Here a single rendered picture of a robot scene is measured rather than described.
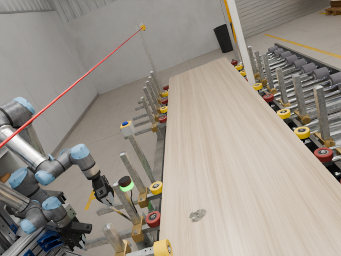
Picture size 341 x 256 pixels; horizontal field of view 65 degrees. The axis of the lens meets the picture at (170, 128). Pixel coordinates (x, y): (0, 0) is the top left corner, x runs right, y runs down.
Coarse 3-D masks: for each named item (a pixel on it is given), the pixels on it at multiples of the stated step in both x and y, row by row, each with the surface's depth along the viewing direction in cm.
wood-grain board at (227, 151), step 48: (192, 96) 270; (240, 96) 226; (192, 144) 184; (240, 144) 162; (288, 144) 145; (192, 192) 140; (240, 192) 127; (288, 192) 116; (336, 192) 107; (192, 240) 112; (240, 240) 104; (288, 240) 96; (336, 240) 90
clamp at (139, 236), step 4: (140, 216) 143; (144, 220) 143; (140, 224) 138; (144, 224) 141; (132, 228) 137; (136, 228) 136; (140, 228) 135; (132, 232) 134; (140, 232) 133; (132, 236) 133; (136, 236) 132; (140, 236) 132; (144, 236) 136; (136, 240) 134; (140, 240) 134
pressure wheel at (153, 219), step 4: (152, 212) 136; (156, 212) 135; (148, 216) 135; (152, 216) 133; (156, 216) 133; (160, 216) 133; (148, 220) 132; (152, 220) 131; (156, 220) 130; (148, 224) 131; (152, 224) 130; (156, 224) 131
